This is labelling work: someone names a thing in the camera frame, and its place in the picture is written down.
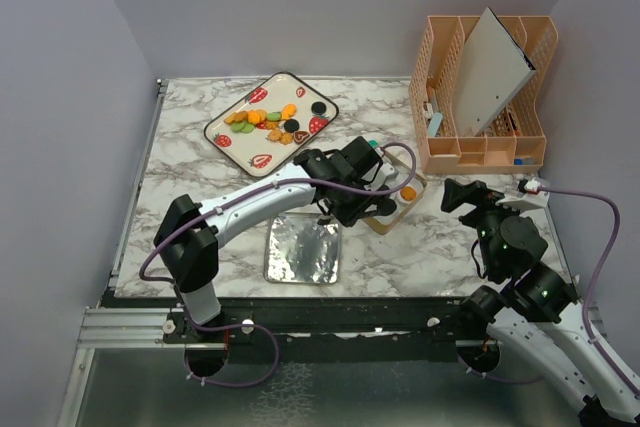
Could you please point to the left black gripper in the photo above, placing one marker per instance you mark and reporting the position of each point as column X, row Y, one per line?
column 348, row 217

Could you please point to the yellow swirl butter cookie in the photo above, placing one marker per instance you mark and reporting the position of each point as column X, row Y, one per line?
column 286, row 138

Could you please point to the white paper cup right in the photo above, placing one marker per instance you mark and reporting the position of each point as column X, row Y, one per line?
column 416, row 184

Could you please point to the green cookie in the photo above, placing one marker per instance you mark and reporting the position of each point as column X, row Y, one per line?
column 274, row 116

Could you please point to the gold cookie tin box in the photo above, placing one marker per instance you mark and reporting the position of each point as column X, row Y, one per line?
column 383, row 225

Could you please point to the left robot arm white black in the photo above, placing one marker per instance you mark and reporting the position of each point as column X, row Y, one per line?
column 192, row 233

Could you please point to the peach plastic desk organizer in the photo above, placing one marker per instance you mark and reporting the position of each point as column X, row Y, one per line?
column 514, row 142

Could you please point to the light blue eraser in organizer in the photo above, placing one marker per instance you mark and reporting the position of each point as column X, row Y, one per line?
column 434, row 124

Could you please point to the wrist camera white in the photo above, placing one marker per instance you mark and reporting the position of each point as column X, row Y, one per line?
column 531, row 195
column 387, row 172

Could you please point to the silver tin lid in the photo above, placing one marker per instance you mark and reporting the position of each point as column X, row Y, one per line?
column 299, row 251

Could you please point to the strawberry pattern white tray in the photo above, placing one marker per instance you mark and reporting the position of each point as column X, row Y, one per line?
column 244, row 135

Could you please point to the black sandwich cookie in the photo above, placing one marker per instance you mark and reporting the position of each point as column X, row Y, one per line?
column 291, row 126
column 318, row 108
column 386, row 207

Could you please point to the white grey notebook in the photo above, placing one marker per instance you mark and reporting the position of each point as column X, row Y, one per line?
column 492, row 70

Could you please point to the orange cookie top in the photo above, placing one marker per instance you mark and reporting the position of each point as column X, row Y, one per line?
column 288, row 111

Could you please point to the brown chip cookie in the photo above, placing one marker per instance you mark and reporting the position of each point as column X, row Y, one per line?
column 408, row 193

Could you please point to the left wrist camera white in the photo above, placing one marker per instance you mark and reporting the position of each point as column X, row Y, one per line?
column 387, row 172

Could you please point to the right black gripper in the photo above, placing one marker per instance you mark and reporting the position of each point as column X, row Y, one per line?
column 475, row 192

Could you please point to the heart chocolate cookie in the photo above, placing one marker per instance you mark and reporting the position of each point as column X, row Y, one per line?
column 300, row 137

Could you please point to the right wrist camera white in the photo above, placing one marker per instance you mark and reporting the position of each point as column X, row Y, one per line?
column 531, row 195

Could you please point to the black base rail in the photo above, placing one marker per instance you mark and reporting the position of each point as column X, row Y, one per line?
column 322, row 330

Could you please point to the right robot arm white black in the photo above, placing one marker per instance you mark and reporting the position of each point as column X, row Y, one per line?
column 530, row 308

